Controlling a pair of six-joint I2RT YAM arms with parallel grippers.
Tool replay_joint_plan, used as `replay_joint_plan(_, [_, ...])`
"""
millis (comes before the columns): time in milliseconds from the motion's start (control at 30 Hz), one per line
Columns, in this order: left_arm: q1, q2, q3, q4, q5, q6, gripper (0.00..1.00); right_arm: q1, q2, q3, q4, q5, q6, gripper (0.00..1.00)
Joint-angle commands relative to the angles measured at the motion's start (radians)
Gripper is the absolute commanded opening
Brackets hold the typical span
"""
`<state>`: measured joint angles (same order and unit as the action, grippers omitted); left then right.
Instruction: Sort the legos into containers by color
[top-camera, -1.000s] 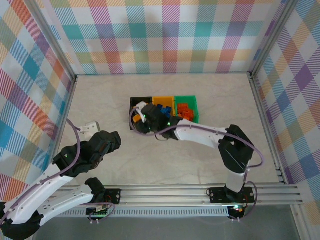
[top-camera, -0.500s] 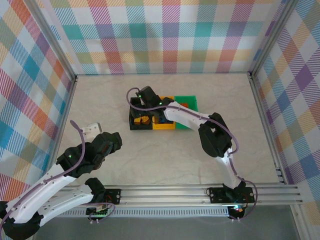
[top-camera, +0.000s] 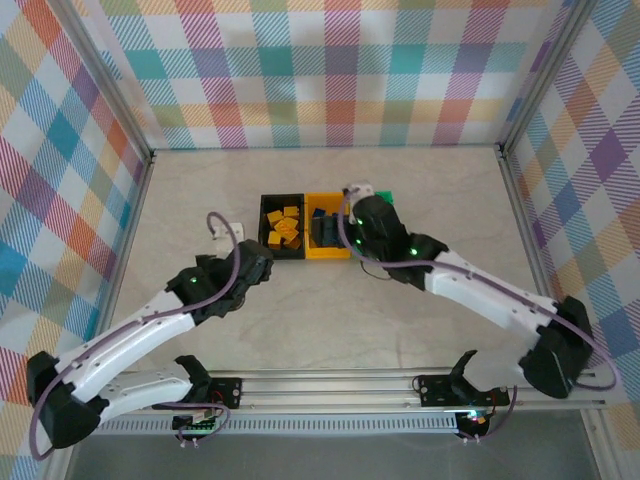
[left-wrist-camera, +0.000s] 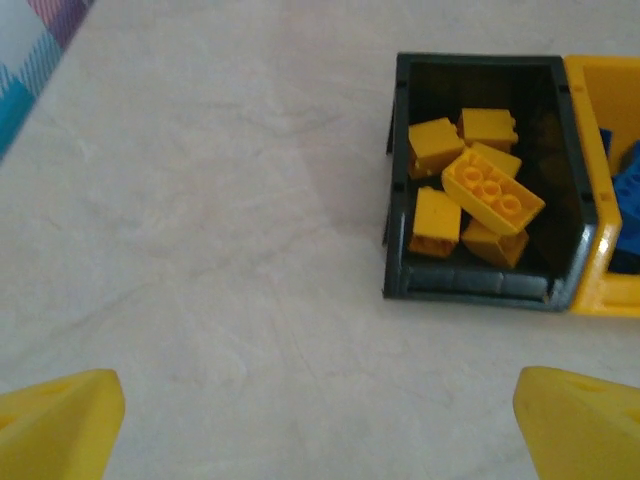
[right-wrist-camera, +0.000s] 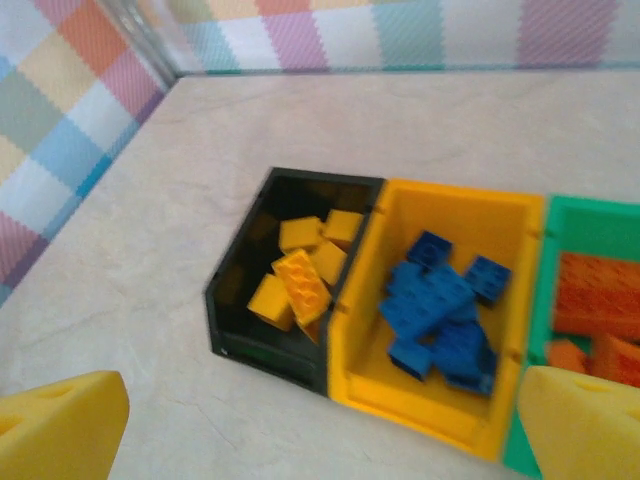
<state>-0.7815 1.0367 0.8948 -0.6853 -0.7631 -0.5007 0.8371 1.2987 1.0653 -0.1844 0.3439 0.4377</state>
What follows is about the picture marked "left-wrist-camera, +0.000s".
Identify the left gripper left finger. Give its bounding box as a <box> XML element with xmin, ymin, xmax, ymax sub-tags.
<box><xmin>0</xmin><ymin>368</ymin><xmax>126</xmax><ymax>480</ymax></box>

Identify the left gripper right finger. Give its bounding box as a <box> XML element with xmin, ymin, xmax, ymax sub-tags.
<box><xmin>513</xmin><ymin>365</ymin><xmax>640</xmax><ymax>480</ymax></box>

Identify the long blue lego brick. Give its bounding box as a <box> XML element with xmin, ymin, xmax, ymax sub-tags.
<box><xmin>606</xmin><ymin>219</ymin><xmax>640</xmax><ymax>276</ymax></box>

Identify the small yellow lego brick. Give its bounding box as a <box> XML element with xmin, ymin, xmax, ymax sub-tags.
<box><xmin>407</xmin><ymin>118</ymin><xmax>466</xmax><ymax>179</ymax></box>
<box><xmin>469</xmin><ymin>141</ymin><xmax>524</xmax><ymax>179</ymax></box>
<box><xmin>457</xmin><ymin>107</ymin><xmax>519</xmax><ymax>154</ymax></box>
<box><xmin>407</xmin><ymin>186</ymin><xmax>462</xmax><ymax>259</ymax></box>
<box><xmin>460</xmin><ymin>219</ymin><xmax>530</xmax><ymax>268</ymax></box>

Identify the small blue lego brick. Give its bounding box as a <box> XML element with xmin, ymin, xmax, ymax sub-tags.
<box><xmin>610</xmin><ymin>141</ymin><xmax>640</xmax><ymax>224</ymax></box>
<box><xmin>598</xmin><ymin>127</ymin><xmax>617</xmax><ymax>169</ymax></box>

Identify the long yellow lego brick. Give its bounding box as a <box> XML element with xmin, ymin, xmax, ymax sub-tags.
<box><xmin>440</xmin><ymin>148</ymin><xmax>546</xmax><ymax>235</ymax></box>

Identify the yellow plastic bin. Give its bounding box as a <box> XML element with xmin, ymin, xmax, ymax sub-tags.
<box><xmin>563</xmin><ymin>53</ymin><xmax>640</xmax><ymax>317</ymax></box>

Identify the black plastic bin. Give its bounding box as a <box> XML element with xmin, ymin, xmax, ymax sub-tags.
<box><xmin>382</xmin><ymin>52</ymin><xmax>600</xmax><ymax>314</ymax></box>

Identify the checked colourful backdrop panel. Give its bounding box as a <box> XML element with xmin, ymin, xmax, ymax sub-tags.
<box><xmin>0</xmin><ymin>0</ymin><xmax>99</xmax><ymax>161</ymax></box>

